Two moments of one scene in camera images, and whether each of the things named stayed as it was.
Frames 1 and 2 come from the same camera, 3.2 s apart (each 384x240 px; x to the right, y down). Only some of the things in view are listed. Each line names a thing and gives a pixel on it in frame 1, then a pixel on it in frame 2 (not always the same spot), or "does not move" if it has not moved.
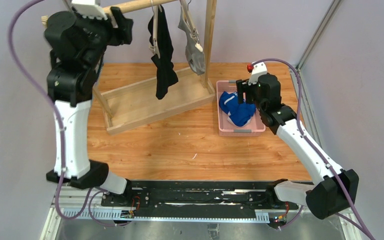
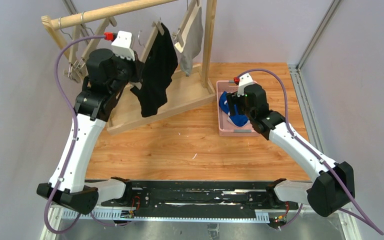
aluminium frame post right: [299, 83] does not move
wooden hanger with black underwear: [153, 46] → [156, 25]
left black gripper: [122, 25] → [137, 67]
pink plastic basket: [256, 127] does not move
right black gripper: [242, 91] → [237, 104]
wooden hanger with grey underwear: [194, 51] → [178, 36]
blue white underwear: [239, 114] does not move
